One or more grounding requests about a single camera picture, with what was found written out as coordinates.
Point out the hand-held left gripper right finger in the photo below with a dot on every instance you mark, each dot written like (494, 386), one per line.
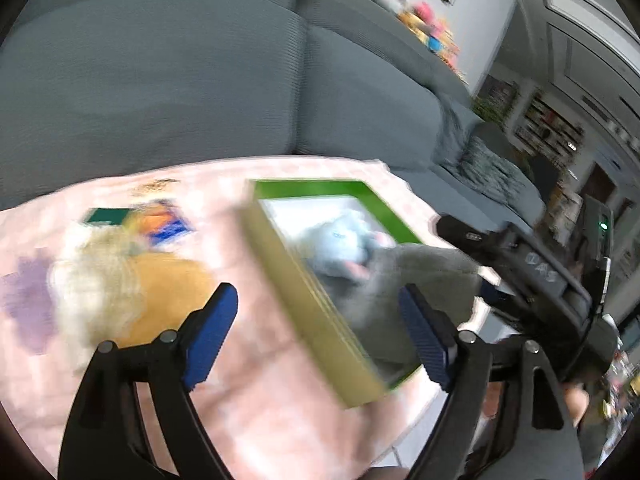
(425, 332)

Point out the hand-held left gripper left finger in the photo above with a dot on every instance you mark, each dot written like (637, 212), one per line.
(210, 335)

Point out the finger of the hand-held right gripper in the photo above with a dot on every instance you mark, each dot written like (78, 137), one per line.
(470, 235)
(495, 294)

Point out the green storage box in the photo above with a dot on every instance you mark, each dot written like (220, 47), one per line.
(300, 285)

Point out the person's right hand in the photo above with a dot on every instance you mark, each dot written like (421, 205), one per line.
(576, 402)

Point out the tan plush toy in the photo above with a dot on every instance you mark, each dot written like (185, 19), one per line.
(165, 290)

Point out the patterned grey cushion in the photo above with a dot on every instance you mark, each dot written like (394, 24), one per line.
(492, 167)

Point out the pink striped blanket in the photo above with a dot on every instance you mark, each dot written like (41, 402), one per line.
(260, 410)

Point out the orange and blue tissue pack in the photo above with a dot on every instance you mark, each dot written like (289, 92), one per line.
(165, 225)

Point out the light blue plush toy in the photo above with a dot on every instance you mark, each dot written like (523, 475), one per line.
(340, 242)

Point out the cream fluffy plush toy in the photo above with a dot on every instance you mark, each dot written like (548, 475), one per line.
(95, 285)

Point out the green houseplant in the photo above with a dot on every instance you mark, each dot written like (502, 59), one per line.
(487, 110)

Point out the white bookshelf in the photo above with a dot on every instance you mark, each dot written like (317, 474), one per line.
(547, 125)

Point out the small cream cardboard box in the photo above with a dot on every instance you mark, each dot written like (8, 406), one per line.
(155, 186)

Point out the yellow and green sponge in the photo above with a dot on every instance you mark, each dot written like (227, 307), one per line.
(104, 216)

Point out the purple bath puff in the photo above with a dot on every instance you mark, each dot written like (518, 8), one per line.
(27, 300)

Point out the pile of colourful plush toys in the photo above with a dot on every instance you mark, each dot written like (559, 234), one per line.
(425, 20)

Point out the grey sofa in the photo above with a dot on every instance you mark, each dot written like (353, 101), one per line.
(175, 70)

